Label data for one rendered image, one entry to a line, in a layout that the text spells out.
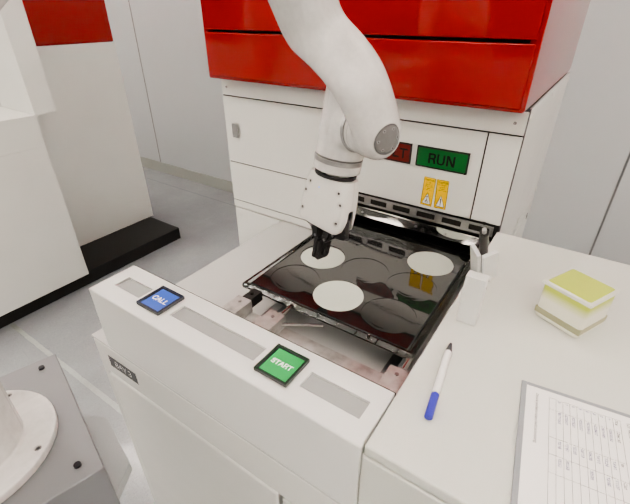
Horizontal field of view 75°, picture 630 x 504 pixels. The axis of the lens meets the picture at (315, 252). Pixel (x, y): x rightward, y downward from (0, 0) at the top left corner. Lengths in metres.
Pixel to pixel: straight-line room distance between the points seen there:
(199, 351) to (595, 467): 0.50
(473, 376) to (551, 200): 1.99
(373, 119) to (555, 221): 2.05
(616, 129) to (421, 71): 1.63
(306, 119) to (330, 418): 0.79
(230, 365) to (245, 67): 0.79
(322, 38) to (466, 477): 0.55
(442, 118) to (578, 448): 0.65
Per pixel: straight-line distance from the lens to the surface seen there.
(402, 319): 0.77
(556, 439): 0.58
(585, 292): 0.71
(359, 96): 0.58
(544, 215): 2.56
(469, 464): 0.52
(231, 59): 1.18
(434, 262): 0.95
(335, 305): 0.79
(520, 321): 0.73
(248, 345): 0.63
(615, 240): 2.59
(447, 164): 0.96
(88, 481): 0.60
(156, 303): 0.73
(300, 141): 1.14
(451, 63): 0.88
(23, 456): 0.63
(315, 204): 0.74
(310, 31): 0.61
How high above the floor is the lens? 1.39
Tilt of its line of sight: 31 degrees down
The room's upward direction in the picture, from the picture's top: straight up
